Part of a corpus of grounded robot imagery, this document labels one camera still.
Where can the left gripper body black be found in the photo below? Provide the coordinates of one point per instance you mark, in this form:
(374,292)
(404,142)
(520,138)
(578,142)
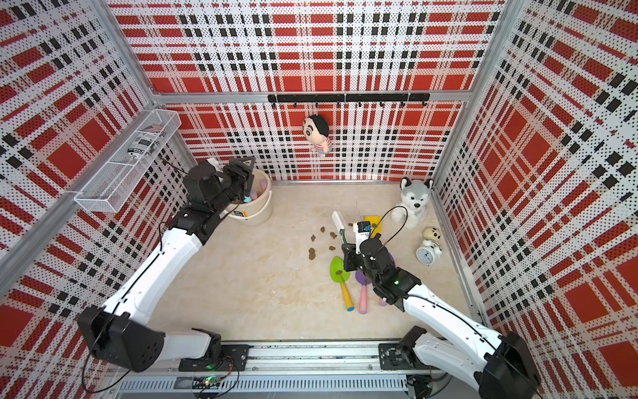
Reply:
(231,191)

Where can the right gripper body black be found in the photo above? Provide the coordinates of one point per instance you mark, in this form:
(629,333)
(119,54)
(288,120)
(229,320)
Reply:
(355,260)

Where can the purple pointed trowel pink handle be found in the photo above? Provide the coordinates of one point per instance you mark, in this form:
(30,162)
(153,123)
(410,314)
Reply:
(363,301)

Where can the green pointed trowel yellow handle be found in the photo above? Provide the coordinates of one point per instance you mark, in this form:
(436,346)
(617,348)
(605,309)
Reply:
(340,276)

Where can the green white scrub brush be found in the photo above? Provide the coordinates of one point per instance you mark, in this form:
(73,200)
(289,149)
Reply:
(338,220)

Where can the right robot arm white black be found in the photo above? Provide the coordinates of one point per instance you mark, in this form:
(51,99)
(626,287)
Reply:
(495,365)

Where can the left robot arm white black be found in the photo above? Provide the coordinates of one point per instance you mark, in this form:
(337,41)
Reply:
(117,331)

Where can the cream plastic bucket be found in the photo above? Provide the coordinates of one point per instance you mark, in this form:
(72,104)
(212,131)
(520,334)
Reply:
(259,210)

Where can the skull alarm clock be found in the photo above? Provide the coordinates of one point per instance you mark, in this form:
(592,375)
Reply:
(430,251)

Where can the can on shelf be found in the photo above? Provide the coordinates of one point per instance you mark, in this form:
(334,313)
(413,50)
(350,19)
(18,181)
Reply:
(145,142)

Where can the cartoon boy plush doll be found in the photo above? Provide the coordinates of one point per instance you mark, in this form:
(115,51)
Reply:
(316,131)

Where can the husky plush toy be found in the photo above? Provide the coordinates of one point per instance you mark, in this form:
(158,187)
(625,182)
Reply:
(414,197)

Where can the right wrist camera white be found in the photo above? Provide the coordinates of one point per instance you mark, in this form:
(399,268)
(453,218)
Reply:
(362,230)

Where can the clear wall shelf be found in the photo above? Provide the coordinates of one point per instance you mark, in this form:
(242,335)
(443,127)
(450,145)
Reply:
(115,179)

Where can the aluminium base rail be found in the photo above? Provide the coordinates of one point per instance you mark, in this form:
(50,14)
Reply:
(304,366)

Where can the black hook rail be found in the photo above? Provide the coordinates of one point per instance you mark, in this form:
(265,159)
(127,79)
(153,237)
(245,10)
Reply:
(349,97)

